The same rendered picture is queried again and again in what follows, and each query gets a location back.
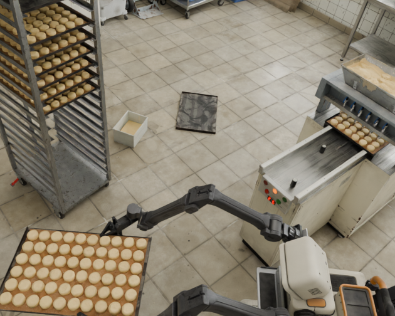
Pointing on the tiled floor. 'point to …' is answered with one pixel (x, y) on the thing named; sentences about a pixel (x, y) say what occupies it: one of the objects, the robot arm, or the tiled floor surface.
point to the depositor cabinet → (361, 180)
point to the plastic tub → (130, 128)
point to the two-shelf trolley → (190, 4)
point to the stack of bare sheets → (197, 113)
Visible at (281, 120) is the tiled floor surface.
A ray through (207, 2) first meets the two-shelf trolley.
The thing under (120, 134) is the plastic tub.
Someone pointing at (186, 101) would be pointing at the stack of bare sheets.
